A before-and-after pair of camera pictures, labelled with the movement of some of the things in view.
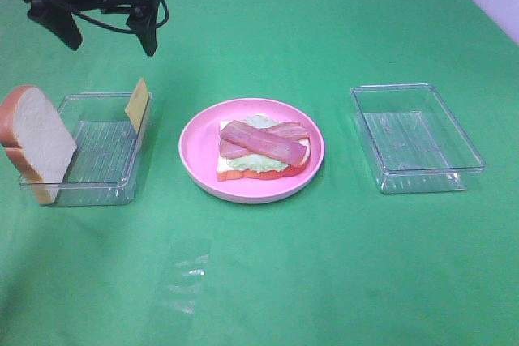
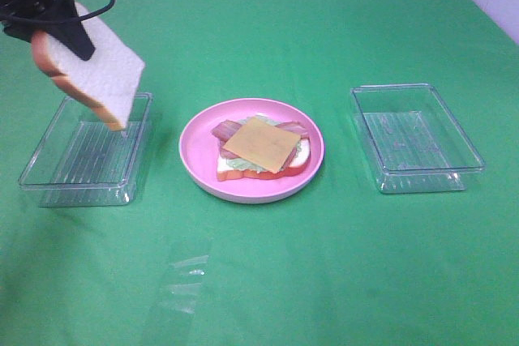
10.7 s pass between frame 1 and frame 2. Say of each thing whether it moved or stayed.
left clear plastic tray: stayed
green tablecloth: stayed
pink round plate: stayed
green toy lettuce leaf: stayed
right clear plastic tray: stayed
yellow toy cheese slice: moved
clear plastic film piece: stayed
